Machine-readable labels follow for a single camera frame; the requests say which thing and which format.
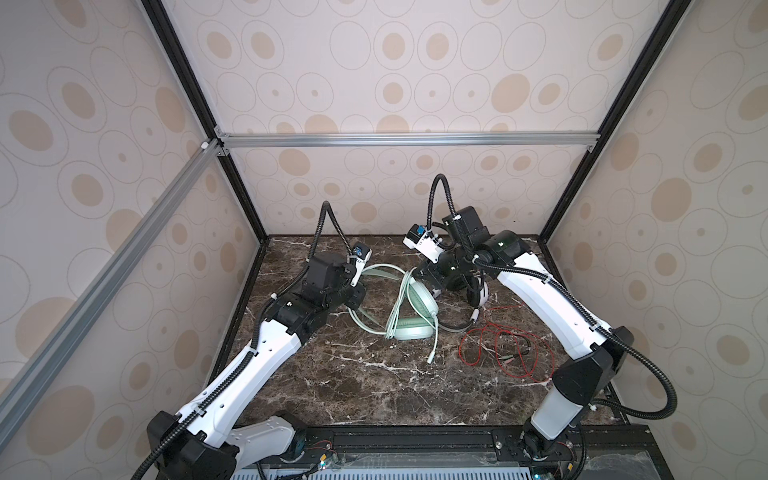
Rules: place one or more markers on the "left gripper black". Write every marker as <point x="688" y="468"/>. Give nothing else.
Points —
<point x="357" y="299"/>

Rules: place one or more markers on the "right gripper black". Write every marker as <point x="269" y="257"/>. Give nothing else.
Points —
<point x="436" y="279"/>

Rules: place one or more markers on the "white black headphones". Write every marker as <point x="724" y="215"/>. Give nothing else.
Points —
<point x="456" y="319"/>

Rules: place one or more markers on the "mint green headphones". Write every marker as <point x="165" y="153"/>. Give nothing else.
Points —
<point x="414" y="314"/>

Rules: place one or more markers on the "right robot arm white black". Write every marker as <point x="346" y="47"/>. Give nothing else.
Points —
<point x="596" y="350"/>

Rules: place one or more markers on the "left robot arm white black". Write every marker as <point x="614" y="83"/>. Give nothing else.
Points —
<point x="201" y="440"/>

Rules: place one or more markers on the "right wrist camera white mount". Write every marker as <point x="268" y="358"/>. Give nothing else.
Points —
<point x="424" y="241"/>

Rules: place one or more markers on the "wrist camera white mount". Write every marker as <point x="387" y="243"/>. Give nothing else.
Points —
<point x="424" y="241"/>
<point x="359" y="258"/>

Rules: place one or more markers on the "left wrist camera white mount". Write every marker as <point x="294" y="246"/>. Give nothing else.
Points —
<point x="359" y="258"/>

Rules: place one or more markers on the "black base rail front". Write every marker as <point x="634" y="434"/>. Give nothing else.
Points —
<point x="438" y="452"/>

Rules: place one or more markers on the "aluminium rail back wall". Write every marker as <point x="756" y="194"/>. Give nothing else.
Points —
<point x="424" y="139"/>

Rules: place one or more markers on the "aluminium rail wall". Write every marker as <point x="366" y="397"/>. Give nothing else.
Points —
<point x="39" y="373"/>
<point x="424" y="139"/>

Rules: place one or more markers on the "black frame post right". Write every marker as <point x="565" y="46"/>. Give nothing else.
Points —
<point x="651" y="51"/>

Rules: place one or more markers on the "black frame post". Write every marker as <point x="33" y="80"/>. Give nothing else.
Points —
<point x="651" y="51"/>
<point x="161" y="23"/>

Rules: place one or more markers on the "black frame post left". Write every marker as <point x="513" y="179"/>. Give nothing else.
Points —
<point x="161" y="23"/>

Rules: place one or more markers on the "aluminium rail left wall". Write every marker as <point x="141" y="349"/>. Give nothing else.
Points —
<point x="39" y="373"/>

